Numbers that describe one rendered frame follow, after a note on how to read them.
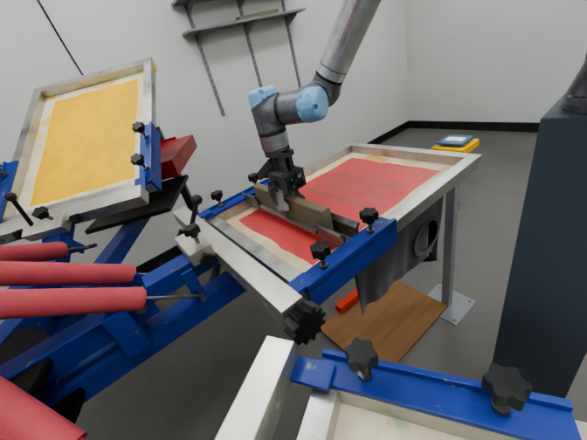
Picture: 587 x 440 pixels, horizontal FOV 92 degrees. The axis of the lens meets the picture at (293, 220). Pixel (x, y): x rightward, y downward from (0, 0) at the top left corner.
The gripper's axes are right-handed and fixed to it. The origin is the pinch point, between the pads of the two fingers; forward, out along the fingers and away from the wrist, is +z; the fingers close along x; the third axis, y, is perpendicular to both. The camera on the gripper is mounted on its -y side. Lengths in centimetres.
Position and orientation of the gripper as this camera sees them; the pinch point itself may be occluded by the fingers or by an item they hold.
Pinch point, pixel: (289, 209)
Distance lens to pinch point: 88.5
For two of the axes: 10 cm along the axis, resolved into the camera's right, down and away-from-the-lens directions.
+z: 2.3, 8.4, 5.0
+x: 7.7, -4.7, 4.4
